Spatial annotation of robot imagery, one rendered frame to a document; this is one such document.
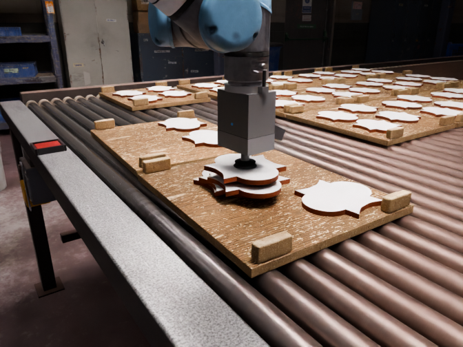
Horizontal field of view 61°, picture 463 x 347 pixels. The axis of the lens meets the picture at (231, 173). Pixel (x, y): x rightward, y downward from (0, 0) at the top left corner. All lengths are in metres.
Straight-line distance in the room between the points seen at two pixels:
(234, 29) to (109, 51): 5.02
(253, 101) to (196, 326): 0.36
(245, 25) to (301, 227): 0.31
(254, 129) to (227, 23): 0.24
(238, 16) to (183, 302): 0.34
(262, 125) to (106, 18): 4.86
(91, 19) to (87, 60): 0.49
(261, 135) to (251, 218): 0.14
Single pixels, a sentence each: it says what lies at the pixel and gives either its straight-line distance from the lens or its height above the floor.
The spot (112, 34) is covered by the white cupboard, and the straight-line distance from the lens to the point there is 5.47.
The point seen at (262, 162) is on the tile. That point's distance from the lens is 0.74.
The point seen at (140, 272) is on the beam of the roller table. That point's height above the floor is 0.92.
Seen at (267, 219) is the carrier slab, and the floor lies 0.94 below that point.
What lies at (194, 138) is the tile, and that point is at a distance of 1.05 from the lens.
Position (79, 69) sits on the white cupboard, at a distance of 5.42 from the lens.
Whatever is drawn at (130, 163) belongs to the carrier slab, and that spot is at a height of 0.94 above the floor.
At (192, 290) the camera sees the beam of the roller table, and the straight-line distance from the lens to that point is 0.52.
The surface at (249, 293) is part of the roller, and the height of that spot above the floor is 0.92.
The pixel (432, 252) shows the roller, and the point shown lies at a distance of 0.66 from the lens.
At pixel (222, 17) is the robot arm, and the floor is 1.24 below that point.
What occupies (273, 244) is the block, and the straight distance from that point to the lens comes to 0.53.
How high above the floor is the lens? 1.23
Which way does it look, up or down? 21 degrees down
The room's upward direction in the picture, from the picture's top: straight up
